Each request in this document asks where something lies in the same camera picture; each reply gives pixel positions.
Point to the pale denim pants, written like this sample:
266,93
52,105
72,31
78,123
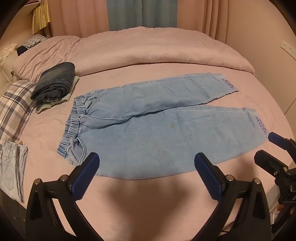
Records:
9,166

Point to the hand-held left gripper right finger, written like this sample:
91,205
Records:
208,177

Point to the yellow pleated cloth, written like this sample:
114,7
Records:
41,19

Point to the plaid cloth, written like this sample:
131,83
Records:
33,40

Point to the folded pale yellow cloth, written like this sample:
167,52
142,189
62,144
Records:
74,81

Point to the white wall socket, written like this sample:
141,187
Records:
288,48

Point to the blue curtain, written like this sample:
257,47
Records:
129,11

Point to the pink bed sheet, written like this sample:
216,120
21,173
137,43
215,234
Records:
46,129

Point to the white plush toy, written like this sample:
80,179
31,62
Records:
10,48

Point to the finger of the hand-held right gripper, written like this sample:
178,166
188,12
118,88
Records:
268,162
275,138

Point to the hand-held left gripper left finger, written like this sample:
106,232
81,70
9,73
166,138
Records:
85,177

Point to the light blue jeans pants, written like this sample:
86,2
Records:
150,129

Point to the folded dark blue jeans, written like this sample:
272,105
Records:
55,81

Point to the pink duvet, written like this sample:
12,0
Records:
161,51

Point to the pink curtain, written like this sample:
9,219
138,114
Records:
78,16
208,16

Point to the plaid pillow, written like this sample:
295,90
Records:
13,104

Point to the dark cloth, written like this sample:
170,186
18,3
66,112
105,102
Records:
22,49

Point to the cream pillow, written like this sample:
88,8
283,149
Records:
5,68

